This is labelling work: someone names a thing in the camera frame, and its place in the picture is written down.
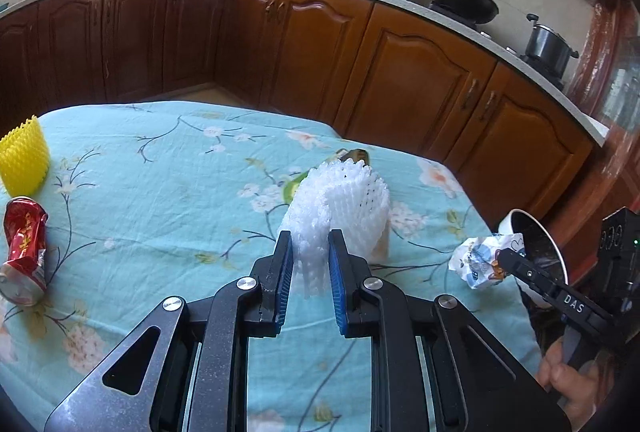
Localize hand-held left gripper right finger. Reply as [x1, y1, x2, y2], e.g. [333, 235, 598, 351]
[327, 229, 574, 432]

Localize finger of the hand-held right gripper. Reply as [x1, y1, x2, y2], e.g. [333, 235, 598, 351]
[498, 249, 629, 349]

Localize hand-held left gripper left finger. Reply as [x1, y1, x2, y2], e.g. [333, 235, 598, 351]
[44, 230, 296, 432]

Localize white bin with black bag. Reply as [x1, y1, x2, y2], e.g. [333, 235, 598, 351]
[497, 208, 571, 313]

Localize colourful paper wrapper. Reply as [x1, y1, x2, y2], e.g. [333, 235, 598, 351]
[448, 233, 526, 288]

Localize white tubular foam fruit net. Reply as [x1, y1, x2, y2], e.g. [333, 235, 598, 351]
[276, 162, 391, 301]

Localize person's right hand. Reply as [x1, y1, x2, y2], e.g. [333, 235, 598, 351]
[537, 342, 617, 410]

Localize wooden glass door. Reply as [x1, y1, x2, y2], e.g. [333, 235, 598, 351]
[565, 0, 640, 263]

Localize gas stove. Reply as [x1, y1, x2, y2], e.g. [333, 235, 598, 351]
[427, 2, 569, 89]

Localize wooden lower cabinets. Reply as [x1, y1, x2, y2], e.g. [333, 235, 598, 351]
[0, 0, 609, 234]

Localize steel cooking pot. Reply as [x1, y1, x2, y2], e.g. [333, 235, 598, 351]
[520, 13, 580, 73]

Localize crushed red drink can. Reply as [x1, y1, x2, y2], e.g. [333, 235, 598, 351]
[0, 197, 50, 307]

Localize yellow foam fruit net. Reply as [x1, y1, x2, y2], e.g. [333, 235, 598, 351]
[0, 114, 52, 196]

